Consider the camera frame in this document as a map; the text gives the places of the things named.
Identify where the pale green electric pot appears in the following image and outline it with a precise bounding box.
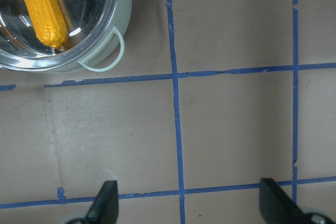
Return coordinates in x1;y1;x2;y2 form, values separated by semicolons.
1;0;132;72

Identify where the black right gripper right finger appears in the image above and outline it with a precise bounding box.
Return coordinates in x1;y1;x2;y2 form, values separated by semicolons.
259;178;313;224

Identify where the yellow corn cob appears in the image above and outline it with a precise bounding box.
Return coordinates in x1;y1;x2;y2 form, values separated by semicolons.
24;0;68;49

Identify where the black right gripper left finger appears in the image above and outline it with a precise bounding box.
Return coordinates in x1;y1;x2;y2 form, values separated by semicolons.
84;180;119;224

